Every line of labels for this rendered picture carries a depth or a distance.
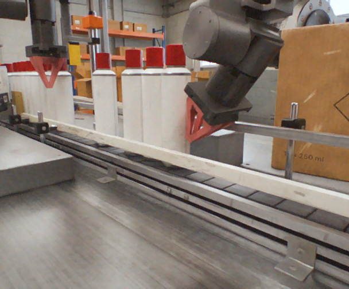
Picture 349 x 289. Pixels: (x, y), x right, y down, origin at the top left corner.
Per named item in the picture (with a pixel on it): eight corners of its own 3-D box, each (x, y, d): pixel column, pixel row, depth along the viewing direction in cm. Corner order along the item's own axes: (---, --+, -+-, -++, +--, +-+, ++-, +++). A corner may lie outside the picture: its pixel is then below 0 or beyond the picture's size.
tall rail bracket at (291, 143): (260, 208, 46) (267, 104, 43) (282, 195, 51) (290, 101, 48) (279, 215, 44) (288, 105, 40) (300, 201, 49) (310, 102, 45)
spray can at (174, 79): (155, 163, 53) (154, 45, 48) (176, 158, 56) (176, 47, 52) (175, 170, 49) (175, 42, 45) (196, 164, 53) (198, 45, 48)
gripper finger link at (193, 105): (167, 127, 49) (193, 84, 43) (196, 122, 54) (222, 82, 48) (190, 157, 47) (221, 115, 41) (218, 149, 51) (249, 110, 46)
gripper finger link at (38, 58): (38, 88, 70) (34, 46, 67) (28, 87, 75) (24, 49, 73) (66, 88, 74) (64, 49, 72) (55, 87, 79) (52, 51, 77)
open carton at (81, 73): (69, 96, 411) (67, 68, 403) (100, 94, 438) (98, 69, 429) (79, 97, 381) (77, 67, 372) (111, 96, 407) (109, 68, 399)
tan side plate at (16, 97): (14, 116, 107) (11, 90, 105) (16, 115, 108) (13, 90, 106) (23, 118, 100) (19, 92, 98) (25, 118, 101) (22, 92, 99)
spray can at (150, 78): (138, 157, 57) (134, 47, 53) (158, 152, 61) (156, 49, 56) (155, 163, 53) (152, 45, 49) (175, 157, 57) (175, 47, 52)
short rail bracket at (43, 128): (36, 155, 78) (31, 110, 75) (48, 153, 80) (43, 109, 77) (41, 157, 76) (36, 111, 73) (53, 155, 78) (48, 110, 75)
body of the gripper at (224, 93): (180, 92, 43) (205, 48, 38) (222, 88, 50) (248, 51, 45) (206, 122, 40) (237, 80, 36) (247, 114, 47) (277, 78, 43)
